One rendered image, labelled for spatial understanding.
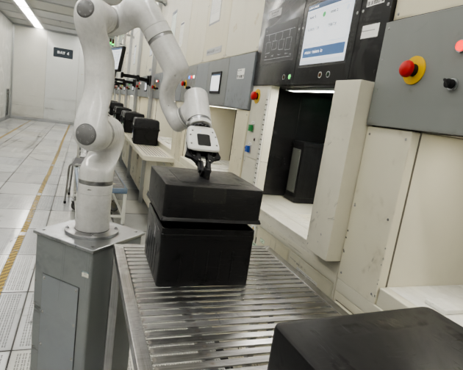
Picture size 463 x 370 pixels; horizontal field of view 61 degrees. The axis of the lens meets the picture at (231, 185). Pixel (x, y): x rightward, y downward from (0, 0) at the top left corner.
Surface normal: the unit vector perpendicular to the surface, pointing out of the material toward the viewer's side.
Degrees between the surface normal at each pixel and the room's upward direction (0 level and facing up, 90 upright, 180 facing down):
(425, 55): 90
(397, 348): 0
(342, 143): 90
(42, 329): 90
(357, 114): 90
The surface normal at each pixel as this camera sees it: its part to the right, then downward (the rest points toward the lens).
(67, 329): -0.42, 0.11
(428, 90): -0.93, -0.07
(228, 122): 0.34, 0.22
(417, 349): 0.14, -0.97
